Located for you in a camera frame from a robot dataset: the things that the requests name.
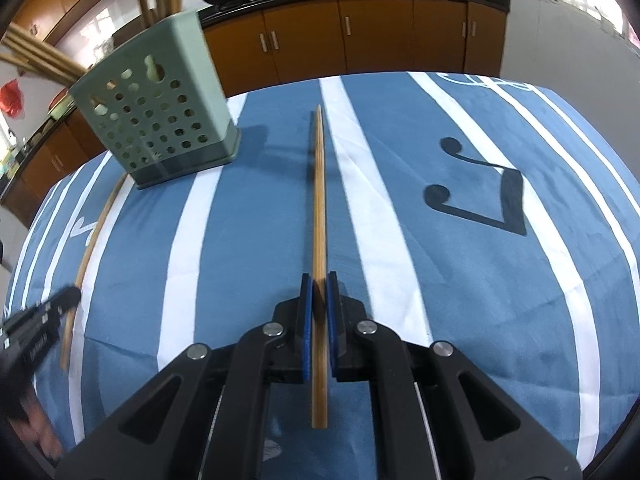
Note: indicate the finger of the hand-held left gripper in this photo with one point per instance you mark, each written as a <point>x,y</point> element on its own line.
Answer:
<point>45,315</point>

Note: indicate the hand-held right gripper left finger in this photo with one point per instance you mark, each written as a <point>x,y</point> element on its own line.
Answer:
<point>306,330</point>

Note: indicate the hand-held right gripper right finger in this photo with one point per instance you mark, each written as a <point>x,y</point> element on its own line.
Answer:
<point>334,330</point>

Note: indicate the green perforated utensil holder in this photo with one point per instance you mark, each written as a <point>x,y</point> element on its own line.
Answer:
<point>165,45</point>

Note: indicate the person's left hand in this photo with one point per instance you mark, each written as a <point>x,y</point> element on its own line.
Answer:
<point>40,430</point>

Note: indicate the blue white striped tablecloth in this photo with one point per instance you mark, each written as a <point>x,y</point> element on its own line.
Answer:
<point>390,185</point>

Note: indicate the green basin with red lid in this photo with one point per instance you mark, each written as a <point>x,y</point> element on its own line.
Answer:
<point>60,105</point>

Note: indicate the hanging red plastic bag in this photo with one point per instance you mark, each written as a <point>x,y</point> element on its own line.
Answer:
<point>11,97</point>

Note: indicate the wooden kitchen base cabinets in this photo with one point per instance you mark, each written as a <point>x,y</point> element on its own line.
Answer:
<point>305,45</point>

